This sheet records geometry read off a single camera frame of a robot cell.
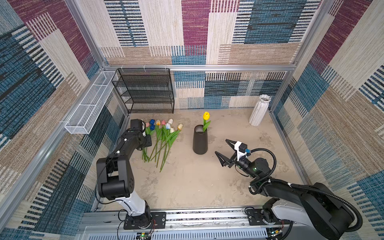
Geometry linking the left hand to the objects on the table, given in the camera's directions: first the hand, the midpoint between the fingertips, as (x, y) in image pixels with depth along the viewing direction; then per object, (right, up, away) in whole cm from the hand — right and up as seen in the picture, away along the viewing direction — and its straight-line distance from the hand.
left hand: (145, 139), depth 93 cm
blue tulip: (-1, +9, +17) cm, 19 cm away
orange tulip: (+5, +3, +13) cm, 14 cm away
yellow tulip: (+36, +13, -19) cm, 42 cm away
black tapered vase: (+34, -4, +3) cm, 34 cm away
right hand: (+43, -2, -17) cm, 47 cm away
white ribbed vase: (+72, +18, +6) cm, 75 cm away
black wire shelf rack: (-5, +34, +16) cm, 38 cm away
